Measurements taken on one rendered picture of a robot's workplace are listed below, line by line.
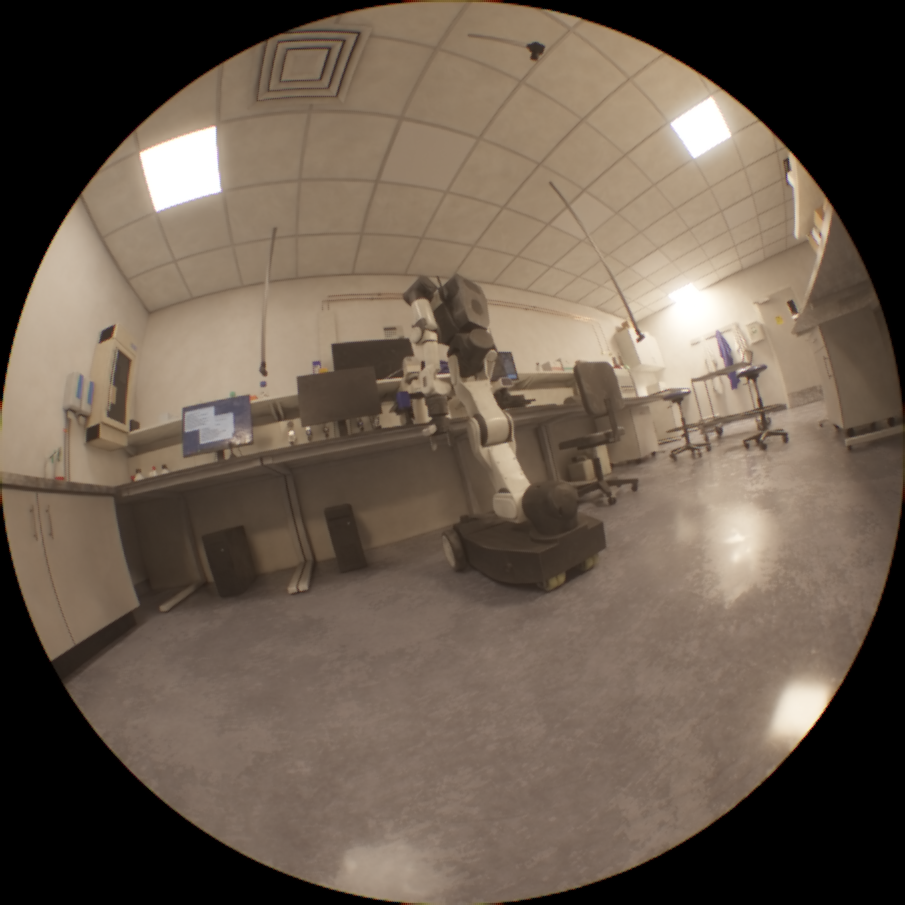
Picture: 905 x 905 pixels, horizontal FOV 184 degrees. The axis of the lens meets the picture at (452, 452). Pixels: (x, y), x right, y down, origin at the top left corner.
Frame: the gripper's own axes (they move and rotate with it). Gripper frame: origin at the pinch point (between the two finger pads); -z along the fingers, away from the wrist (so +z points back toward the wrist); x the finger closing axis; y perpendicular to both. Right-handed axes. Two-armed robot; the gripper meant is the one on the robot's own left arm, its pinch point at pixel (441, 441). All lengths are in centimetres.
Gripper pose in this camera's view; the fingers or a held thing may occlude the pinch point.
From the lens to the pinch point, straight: 117.3
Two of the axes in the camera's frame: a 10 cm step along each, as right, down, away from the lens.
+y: -6.9, 0.5, -7.3
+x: -7.2, 1.2, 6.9
